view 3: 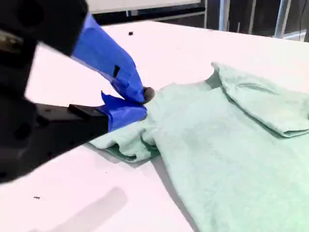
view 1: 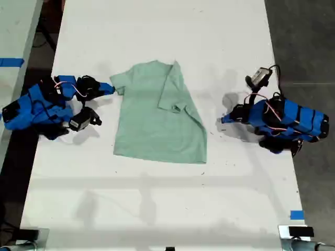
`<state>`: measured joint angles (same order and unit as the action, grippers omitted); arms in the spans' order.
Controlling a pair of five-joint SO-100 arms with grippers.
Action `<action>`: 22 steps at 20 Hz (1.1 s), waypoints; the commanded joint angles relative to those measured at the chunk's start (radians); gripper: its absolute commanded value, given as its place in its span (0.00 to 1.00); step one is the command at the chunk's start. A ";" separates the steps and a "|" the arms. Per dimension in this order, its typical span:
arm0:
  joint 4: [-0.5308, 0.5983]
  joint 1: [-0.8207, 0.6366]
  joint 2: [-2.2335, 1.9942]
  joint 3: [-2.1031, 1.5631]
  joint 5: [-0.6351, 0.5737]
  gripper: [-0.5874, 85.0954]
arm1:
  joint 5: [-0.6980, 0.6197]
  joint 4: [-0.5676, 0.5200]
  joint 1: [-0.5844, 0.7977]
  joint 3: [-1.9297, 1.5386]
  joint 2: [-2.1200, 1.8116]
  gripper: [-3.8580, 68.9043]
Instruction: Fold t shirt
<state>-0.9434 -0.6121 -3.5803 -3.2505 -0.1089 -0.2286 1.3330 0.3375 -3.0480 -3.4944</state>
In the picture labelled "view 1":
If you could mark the short blue tape strip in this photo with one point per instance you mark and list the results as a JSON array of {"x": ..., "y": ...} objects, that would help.
[{"x": 297, "y": 215}]

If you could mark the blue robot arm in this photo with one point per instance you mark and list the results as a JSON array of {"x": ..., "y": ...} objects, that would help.
[
  {"x": 34, "y": 107},
  {"x": 293, "y": 117}
]

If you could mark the white side table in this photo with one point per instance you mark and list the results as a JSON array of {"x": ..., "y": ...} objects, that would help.
[{"x": 13, "y": 39}]

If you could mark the small black box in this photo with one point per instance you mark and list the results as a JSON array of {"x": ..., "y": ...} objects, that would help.
[
  {"x": 301, "y": 231},
  {"x": 30, "y": 233}
]

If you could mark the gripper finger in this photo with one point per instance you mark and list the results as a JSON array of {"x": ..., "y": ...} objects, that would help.
[
  {"x": 103, "y": 92},
  {"x": 233, "y": 120},
  {"x": 103, "y": 86},
  {"x": 233, "y": 115}
]

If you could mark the small black clip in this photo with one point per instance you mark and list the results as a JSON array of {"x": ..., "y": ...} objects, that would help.
[{"x": 170, "y": 249}]

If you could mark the pale green T-shirt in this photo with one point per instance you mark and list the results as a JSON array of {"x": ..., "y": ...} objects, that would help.
[{"x": 157, "y": 125}]

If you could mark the short black camera stalk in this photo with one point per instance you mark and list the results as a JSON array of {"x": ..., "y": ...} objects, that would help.
[
  {"x": 95, "y": 119},
  {"x": 252, "y": 95}
]

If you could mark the small camera box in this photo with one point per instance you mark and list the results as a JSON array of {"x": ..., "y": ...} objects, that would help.
[
  {"x": 260, "y": 75},
  {"x": 79, "y": 120}
]

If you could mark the long blue tape strip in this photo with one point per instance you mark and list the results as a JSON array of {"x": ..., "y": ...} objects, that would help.
[{"x": 10, "y": 62}]

